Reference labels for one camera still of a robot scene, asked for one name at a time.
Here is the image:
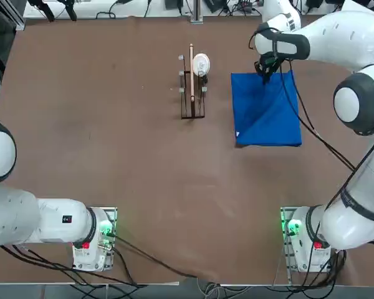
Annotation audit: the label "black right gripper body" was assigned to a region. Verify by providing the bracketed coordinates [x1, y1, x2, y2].
[255, 54, 284, 76]

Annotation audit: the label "blue microfibre towel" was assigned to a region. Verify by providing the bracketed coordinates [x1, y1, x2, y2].
[230, 70, 302, 148]

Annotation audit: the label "white smiley face cup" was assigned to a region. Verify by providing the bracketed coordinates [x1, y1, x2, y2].
[192, 53, 211, 77]

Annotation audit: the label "black power strip red switches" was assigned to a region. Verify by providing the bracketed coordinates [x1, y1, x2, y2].
[236, 0, 262, 9]

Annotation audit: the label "black wire cup rack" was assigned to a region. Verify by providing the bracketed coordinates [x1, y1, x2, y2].
[178, 43, 210, 120]

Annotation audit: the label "silver aluminium post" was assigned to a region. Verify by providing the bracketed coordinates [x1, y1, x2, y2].
[189, 0, 204, 24]

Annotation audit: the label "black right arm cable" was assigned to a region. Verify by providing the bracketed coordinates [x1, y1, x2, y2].
[279, 60, 358, 172]

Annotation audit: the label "black table cable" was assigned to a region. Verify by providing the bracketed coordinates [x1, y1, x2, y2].
[113, 235, 213, 281]

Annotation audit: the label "black left arm base cables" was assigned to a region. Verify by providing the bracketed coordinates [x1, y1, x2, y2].
[0, 244, 147, 288]

